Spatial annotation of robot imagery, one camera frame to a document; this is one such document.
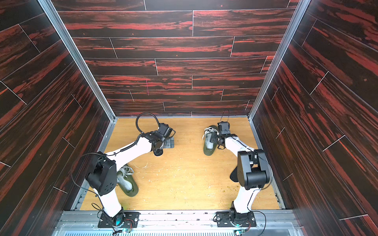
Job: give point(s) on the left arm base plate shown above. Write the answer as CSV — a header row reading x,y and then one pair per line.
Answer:
x,y
123,219

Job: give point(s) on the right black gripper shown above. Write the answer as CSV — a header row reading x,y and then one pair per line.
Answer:
x,y
217,140

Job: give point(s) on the right aluminium corner post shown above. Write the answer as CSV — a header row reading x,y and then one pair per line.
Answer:
x,y
286,40

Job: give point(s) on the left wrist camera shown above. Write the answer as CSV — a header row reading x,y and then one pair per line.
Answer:
x,y
164,130

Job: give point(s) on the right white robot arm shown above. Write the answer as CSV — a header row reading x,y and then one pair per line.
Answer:
x,y
253,171

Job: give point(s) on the front aluminium frame rail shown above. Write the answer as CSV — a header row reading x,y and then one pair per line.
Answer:
x,y
179,223

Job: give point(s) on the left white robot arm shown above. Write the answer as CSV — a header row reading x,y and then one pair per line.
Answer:
x,y
106,171

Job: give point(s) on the green shoe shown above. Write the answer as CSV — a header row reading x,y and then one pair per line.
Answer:
x,y
209,141
126,181

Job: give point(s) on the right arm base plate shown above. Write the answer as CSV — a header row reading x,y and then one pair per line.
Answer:
x,y
234,219

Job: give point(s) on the aluminium corner post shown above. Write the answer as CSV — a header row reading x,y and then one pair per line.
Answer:
x,y
286,40
60,28

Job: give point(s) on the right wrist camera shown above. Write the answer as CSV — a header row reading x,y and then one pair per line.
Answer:
x,y
224,128

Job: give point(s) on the left aluminium corner post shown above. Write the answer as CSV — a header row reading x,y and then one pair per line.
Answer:
x,y
60,28

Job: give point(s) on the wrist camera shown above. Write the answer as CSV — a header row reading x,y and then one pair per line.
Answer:
x,y
224,128
164,130

